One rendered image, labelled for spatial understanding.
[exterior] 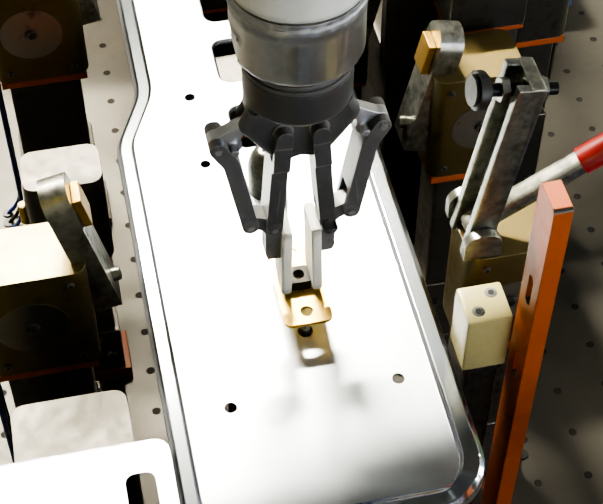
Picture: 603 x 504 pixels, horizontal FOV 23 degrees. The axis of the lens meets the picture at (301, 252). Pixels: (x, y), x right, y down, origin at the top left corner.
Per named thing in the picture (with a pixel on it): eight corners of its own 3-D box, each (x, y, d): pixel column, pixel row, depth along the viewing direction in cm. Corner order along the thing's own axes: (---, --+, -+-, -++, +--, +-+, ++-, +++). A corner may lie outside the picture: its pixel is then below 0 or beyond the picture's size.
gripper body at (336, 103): (347, 2, 98) (344, 101, 105) (223, 19, 97) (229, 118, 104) (374, 76, 94) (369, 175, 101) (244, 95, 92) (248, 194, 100)
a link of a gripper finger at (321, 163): (297, 92, 101) (317, 87, 101) (311, 197, 110) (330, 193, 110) (309, 131, 99) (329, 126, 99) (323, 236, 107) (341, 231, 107)
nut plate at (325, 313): (264, 247, 117) (264, 237, 116) (310, 240, 117) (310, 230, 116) (285, 329, 111) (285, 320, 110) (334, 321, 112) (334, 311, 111)
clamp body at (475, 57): (396, 303, 154) (417, 37, 126) (494, 287, 156) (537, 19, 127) (411, 352, 150) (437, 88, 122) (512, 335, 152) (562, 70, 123)
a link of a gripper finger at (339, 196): (314, 192, 108) (353, 185, 108) (315, 236, 112) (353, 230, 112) (318, 207, 107) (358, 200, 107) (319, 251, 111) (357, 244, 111)
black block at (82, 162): (32, 354, 150) (-16, 156, 128) (127, 338, 151) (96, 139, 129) (36, 395, 147) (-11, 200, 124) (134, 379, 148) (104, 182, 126)
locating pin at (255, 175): (245, 189, 126) (243, 135, 121) (282, 183, 126) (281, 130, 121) (252, 216, 124) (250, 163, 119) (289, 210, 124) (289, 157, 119)
